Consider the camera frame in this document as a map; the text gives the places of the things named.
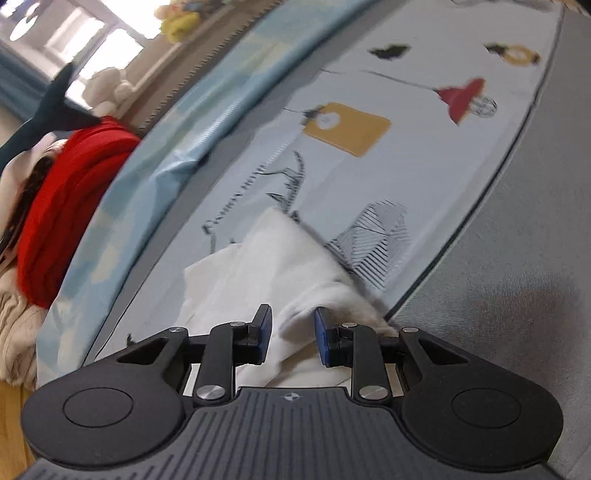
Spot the cream folded blanket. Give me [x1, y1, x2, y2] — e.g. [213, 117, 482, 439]
[0, 272, 48, 389]

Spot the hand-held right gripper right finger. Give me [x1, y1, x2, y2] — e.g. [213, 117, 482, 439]
[314, 307, 469, 408]

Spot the dark teal shark plush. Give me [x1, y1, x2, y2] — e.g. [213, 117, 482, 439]
[0, 62, 102, 172]

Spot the white plush bear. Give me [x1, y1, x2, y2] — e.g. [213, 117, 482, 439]
[83, 67, 136, 110]

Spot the light blue patterned sheet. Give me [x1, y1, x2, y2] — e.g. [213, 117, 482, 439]
[36, 0, 370, 385]

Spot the blue curtain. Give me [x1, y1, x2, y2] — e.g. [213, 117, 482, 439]
[0, 46, 61, 121]

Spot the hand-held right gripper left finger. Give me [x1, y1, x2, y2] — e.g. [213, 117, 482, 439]
[113, 304, 274, 408]

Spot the windowsill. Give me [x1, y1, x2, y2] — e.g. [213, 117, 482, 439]
[111, 4, 278, 134]

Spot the red folded blanket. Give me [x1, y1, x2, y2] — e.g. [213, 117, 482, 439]
[17, 116, 142, 308]

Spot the grey printed bed sheet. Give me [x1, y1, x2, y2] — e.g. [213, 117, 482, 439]
[95, 0, 591, 416]

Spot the wooden headboard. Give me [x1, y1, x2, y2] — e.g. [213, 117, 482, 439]
[0, 376, 41, 480]

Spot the window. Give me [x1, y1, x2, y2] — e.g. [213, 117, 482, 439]
[0, 0, 145, 112]

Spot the dark patterned folded quilt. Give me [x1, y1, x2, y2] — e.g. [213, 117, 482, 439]
[0, 154, 58, 269]

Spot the white garment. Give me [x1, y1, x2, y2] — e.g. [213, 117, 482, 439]
[182, 208, 399, 394]

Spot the yellow plush toy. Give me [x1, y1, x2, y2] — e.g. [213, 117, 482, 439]
[154, 0, 223, 43]

